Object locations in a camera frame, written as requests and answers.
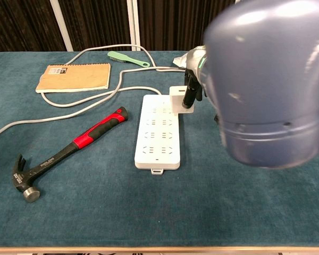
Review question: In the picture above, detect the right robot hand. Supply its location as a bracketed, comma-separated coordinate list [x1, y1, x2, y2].
[182, 45, 209, 109]

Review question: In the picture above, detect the grey power strip cable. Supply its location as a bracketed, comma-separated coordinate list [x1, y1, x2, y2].
[0, 44, 187, 143]

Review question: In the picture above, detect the brown spiral notebook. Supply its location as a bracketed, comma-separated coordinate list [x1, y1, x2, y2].
[35, 63, 112, 94]

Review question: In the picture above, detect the white snack bag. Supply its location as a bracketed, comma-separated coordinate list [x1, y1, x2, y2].
[172, 52, 192, 70]

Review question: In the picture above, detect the teal table mat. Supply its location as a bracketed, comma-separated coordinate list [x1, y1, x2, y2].
[0, 50, 319, 249]

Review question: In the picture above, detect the dark folding screen panel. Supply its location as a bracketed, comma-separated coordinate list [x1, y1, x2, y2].
[132, 0, 236, 52]
[0, 0, 74, 53]
[49, 0, 138, 52]

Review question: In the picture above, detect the white power strip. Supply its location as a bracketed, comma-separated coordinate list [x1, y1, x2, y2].
[134, 95, 182, 176]

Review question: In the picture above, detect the white plug adapter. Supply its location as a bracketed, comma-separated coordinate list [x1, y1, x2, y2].
[169, 85, 195, 114]

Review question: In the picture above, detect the black and red hammer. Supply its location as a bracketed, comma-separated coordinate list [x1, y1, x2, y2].
[11, 106, 129, 203]

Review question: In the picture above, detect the green plastic brush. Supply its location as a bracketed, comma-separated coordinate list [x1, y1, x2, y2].
[107, 51, 151, 68]

